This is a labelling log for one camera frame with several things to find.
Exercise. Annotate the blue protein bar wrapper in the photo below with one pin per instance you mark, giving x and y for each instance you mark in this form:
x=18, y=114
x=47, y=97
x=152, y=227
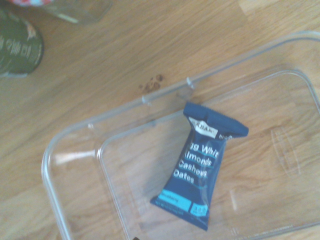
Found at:
x=197, y=170

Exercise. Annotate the glass jar red checkered lid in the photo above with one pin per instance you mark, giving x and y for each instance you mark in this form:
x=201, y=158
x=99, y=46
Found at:
x=80, y=11

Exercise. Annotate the clear plastic food container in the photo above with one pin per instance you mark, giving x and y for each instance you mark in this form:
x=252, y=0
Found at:
x=262, y=187

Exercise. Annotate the dark green Vega protein tub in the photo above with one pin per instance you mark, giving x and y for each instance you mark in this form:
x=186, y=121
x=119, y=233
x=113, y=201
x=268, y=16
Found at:
x=17, y=47

